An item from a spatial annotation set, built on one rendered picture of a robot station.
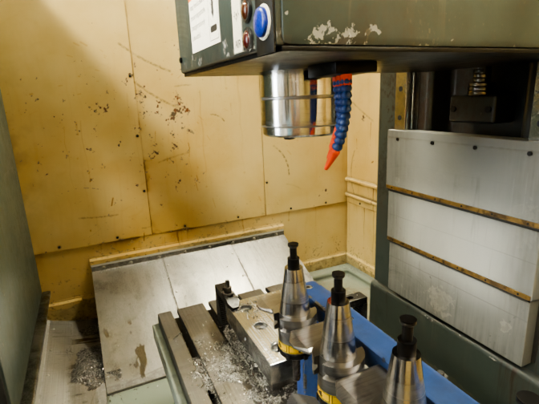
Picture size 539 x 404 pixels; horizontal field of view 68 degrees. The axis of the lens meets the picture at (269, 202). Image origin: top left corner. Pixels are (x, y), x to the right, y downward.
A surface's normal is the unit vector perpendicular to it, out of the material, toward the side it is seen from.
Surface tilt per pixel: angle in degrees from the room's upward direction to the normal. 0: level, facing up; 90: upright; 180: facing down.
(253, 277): 24
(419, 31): 90
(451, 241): 90
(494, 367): 90
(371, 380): 0
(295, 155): 90
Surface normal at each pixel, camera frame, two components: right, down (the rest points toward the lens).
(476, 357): -0.91, 0.15
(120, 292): 0.13, -0.80
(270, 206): 0.42, 0.22
